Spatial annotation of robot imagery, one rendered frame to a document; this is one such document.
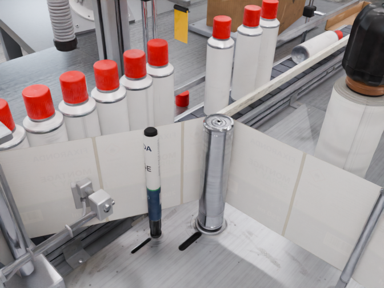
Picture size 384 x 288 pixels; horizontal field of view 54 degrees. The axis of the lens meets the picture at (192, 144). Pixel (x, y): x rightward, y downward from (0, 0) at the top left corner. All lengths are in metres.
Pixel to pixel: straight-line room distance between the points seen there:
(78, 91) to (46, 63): 0.66
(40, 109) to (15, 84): 0.59
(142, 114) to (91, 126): 0.10
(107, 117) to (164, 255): 0.21
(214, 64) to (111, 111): 0.25
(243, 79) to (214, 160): 0.38
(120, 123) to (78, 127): 0.07
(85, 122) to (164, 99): 0.16
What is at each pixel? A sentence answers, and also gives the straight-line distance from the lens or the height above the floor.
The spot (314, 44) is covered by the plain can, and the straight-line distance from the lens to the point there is 1.08.
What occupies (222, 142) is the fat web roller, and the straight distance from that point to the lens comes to 0.45.
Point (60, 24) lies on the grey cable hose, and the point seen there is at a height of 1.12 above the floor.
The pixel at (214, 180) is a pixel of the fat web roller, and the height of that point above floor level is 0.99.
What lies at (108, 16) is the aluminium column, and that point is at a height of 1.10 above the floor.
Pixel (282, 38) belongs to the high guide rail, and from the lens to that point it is 1.00.
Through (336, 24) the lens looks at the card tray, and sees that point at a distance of 1.54.
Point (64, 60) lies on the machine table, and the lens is 1.19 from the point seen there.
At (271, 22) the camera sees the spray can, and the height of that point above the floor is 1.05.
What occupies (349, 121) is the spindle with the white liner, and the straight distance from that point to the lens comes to 0.57.
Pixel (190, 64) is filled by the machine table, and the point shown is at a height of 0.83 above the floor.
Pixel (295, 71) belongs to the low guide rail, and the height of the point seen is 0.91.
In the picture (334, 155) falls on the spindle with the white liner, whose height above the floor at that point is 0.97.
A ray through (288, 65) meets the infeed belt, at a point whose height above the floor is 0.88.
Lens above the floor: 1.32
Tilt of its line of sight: 38 degrees down
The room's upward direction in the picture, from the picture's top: 2 degrees clockwise
